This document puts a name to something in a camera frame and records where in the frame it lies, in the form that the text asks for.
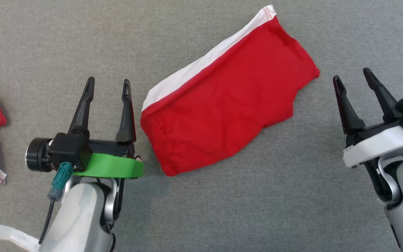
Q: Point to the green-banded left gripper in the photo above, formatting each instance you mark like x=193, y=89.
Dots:
x=114, y=166

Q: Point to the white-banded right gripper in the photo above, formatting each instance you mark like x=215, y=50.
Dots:
x=380, y=147

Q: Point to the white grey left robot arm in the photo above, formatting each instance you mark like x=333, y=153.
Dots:
x=79, y=217

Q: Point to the red shorts with white stripe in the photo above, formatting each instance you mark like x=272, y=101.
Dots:
x=222, y=105

